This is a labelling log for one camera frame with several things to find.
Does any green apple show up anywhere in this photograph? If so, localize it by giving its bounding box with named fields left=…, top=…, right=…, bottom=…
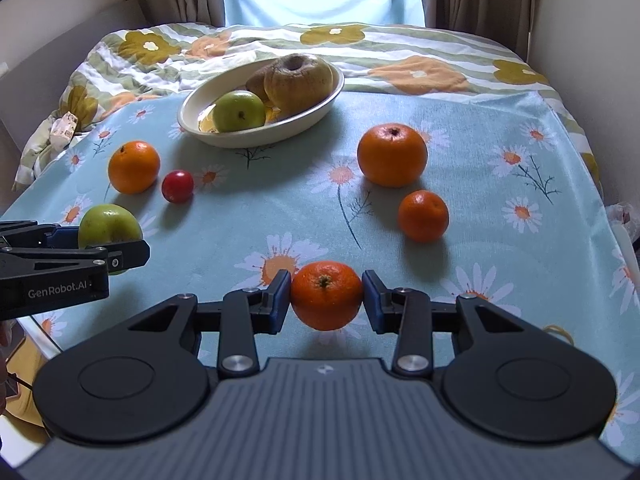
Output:
left=213, top=90, right=266, bottom=132
left=78, top=204, right=143, bottom=249

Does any small tangerine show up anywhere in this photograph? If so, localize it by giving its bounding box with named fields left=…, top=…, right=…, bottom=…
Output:
left=290, top=261, right=363, bottom=332
left=398, top=190, right=449, bottom=243

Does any large orange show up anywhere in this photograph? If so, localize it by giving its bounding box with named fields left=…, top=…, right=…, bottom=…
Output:
left=107, top=140, right=160, bottom=195

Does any small red tomato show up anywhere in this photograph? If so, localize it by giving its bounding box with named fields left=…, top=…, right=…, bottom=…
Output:
left=160, top=169, right=194, bottom=204

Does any brown kiwi fruit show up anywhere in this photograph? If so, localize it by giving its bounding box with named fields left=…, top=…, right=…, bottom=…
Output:
left=245, top=65, right=270, bottom=102

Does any large wrinkled brown apple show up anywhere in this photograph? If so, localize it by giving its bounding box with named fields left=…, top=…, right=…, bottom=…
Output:
left=264, top=54, right=334, bottom=116

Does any crumpled patterned paper packet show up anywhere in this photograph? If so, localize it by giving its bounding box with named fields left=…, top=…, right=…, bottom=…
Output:
left=49, top=112, right=78, bottom=152

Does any light blue daisy tablecloth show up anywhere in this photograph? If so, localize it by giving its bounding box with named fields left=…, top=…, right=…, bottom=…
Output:
left=6, top=92, right=639, bottom=461

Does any yellow rubber band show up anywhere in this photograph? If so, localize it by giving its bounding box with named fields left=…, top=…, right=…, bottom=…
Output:
left=542, top=324, right=575, bottom=347

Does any floral striped duvet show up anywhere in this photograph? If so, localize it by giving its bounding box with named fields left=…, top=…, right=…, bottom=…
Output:
left=13, top=23, right=600, bottom=191

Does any cream ceramic bowl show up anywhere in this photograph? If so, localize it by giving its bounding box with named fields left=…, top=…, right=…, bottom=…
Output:
left=178, top=53, right=345, bottom=148

